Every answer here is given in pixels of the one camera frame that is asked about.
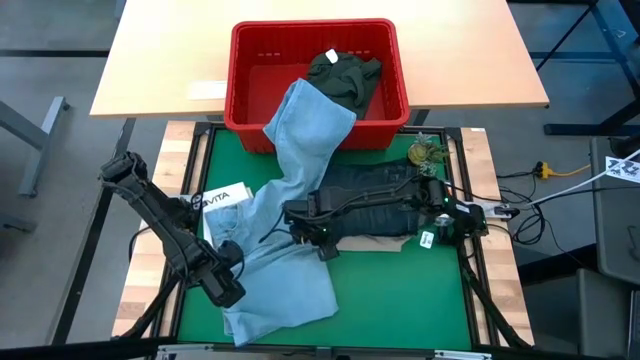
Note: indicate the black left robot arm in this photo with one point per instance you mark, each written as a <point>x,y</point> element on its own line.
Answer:
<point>160,215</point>

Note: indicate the silver bracket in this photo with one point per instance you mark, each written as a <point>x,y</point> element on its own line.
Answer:
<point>465,355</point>
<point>185,349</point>

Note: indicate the grey cabinet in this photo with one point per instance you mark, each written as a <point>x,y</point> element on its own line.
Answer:
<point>615,225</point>

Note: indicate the white tote bag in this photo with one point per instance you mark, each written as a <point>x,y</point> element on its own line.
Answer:
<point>225,197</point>

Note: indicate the green table mat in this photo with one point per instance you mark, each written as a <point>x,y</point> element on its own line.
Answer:
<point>400,300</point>

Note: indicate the black aluminium frame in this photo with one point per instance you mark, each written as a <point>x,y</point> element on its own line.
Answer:
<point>430,129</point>

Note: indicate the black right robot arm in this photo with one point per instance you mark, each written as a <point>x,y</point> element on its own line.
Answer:
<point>390,195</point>

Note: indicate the dark green garment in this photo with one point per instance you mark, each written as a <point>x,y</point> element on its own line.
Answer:
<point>345,80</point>

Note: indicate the light wooden table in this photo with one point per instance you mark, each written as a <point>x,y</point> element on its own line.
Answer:
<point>450,60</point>

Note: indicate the dark blue jeans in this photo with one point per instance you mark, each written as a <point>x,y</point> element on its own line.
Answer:
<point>375,172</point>

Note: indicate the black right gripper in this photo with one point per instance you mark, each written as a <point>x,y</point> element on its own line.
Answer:
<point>315,217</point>

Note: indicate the grey metal table leg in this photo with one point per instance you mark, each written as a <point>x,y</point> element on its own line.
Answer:
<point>35,135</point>

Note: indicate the white printed tag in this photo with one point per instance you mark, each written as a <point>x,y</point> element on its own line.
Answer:
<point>622,169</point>

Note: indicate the red plastic laundry bin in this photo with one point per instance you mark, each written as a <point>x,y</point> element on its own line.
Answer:
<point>260,80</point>

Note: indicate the khaki shorts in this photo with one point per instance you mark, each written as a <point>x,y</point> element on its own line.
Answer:
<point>375,243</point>

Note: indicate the light blue garment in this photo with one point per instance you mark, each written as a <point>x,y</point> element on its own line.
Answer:
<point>290,280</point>

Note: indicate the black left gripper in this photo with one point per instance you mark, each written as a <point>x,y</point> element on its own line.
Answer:
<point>220,280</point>

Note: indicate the pale paper label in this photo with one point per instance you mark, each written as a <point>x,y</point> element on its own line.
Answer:
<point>205,90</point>

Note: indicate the black metal table base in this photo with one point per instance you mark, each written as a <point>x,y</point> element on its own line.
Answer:
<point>590,129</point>

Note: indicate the artificial succulent plant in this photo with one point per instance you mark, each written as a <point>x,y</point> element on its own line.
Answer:
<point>422,152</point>

